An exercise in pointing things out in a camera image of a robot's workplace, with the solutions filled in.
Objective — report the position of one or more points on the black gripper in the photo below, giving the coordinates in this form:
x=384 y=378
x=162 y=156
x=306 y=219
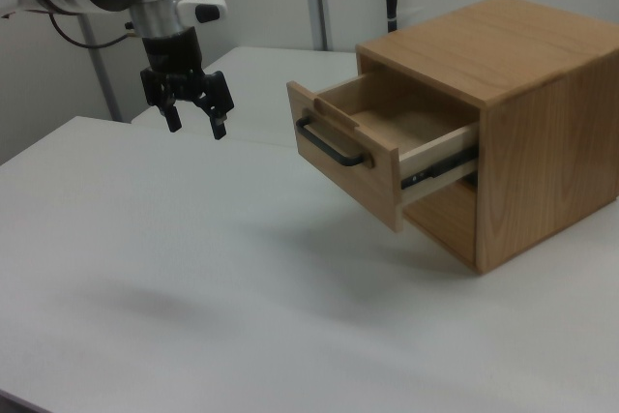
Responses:
x=171 y=57

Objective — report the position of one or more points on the wooden cabinet box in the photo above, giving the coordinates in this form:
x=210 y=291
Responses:
x=541 y=142

